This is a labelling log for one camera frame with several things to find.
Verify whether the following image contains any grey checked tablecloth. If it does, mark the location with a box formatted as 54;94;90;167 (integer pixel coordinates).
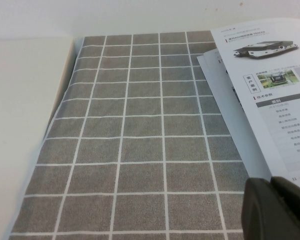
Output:
11;31;300;240

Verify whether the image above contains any white product catalogue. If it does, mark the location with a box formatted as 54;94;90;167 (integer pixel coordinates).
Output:
196;19;300;188

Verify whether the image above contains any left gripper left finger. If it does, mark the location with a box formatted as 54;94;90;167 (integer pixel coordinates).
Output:
241;176;300;240

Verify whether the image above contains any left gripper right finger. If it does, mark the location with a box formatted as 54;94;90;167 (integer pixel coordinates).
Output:
269;175;300;240

